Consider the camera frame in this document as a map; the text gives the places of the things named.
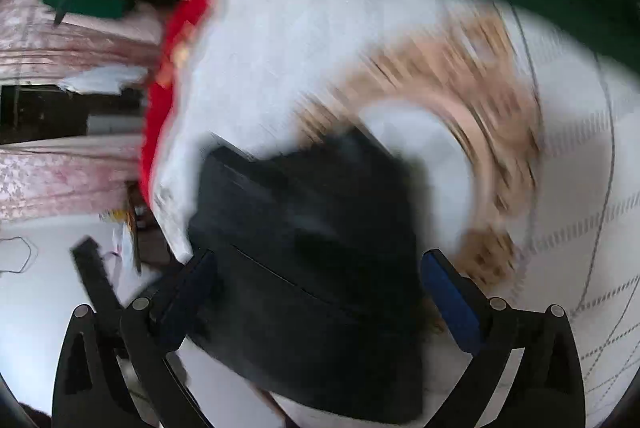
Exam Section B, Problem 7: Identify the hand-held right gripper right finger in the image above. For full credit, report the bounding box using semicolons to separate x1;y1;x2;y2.
421;249;586;428

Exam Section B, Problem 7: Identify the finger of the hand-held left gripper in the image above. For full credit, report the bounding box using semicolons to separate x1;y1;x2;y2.
71;235;126;314

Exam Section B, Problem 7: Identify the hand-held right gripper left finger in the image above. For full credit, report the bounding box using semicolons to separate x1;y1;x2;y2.
52;249;218;428

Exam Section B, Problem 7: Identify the black leather jacket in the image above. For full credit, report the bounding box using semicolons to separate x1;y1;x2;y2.
187;131;432;426

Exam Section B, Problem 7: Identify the red floral blanket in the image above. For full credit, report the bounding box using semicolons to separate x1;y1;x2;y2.
139;0;251;209

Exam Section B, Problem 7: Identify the white diamond-patterned flower sheet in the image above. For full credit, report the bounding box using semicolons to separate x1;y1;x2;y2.
150;0;640;428

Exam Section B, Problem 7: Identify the thin black wire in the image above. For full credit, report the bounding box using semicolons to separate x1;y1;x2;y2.
0;235;40;275

